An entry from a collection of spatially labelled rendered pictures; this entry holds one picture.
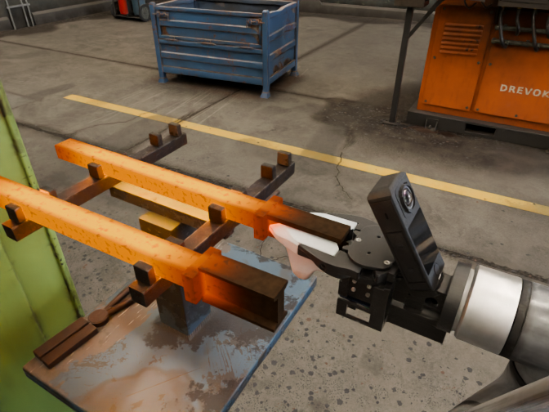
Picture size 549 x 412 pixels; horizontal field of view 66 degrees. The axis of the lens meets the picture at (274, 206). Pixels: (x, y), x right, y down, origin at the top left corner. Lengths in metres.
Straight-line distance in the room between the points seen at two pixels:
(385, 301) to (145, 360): 0.40
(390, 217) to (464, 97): 3.10
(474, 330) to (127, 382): 0.47
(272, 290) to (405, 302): 0.16
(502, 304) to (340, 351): 1.28
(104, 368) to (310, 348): 1.06
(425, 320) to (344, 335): 1.26
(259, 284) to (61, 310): 0.75
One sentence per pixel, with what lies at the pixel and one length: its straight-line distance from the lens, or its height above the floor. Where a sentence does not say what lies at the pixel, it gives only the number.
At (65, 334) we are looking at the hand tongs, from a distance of 0.77.
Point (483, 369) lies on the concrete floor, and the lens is 1.77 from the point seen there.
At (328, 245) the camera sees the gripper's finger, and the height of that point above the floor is 1.03.
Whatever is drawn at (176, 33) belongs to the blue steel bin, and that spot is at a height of 0.47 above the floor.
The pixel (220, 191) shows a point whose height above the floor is 1.04.
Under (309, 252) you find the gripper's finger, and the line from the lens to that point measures 0.44.
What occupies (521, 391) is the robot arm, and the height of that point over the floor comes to 1.06.
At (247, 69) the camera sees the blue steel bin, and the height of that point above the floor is 0.22.
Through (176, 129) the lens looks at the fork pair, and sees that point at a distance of 0.74.
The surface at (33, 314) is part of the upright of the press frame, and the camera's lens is 1.04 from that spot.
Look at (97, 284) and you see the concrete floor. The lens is 2.04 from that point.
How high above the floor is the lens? 1.31
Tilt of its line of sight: 34 degrees down
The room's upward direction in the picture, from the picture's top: straight up
